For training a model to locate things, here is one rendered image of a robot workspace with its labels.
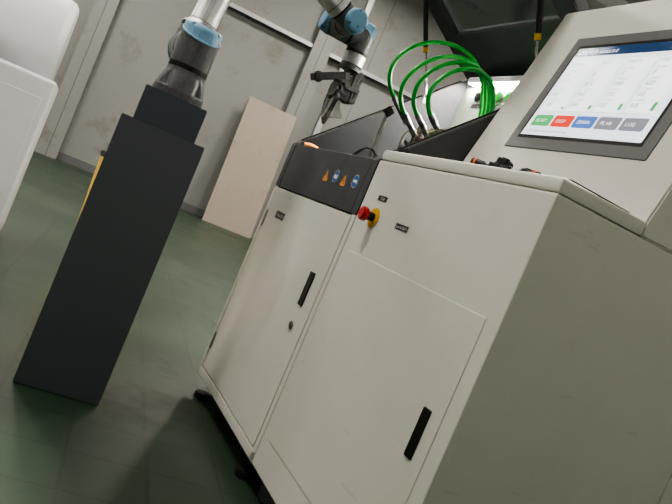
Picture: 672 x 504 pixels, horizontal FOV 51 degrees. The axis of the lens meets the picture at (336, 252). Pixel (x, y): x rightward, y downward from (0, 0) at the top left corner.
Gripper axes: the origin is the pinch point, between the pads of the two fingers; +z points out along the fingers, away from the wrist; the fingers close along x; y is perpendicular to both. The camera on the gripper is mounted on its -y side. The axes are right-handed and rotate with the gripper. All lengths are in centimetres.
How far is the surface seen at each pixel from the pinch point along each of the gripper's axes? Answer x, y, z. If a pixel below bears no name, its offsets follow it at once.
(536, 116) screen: -76, 25, -14
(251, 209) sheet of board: 806, 250, 64
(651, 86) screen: -106, 27, -23
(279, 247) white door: -14.8, -2.2, 44.6
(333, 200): -39.7, -2.2, 24.7
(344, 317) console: -74, -2, 51
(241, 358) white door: -22, -2, 81
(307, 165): -9.4, -2.1, 16.8
